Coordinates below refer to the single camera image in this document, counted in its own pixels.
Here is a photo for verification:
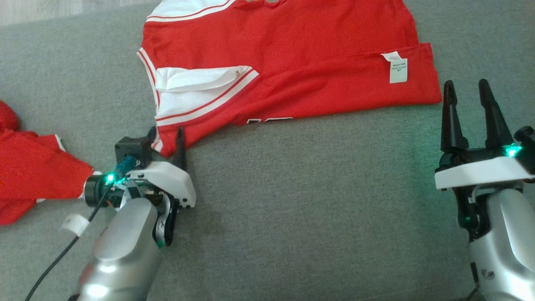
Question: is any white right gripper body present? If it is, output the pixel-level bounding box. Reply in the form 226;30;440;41
434;145;535;239

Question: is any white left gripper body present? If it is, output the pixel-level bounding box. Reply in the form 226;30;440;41
84;161;196;248

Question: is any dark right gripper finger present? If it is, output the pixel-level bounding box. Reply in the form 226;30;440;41
478;79;514;149
440;80;469;153

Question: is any red white sports jersey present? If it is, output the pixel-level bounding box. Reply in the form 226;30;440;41
0;100;96;226
137;0;443;158

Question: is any large grey sofa seat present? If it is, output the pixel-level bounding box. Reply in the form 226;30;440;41
0;0;535;301

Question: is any white cable tag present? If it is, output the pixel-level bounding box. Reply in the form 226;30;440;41
61;213;90;236

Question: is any black cable with teal plug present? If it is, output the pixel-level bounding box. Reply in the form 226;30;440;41
467;261;482;301
25;156;135;301

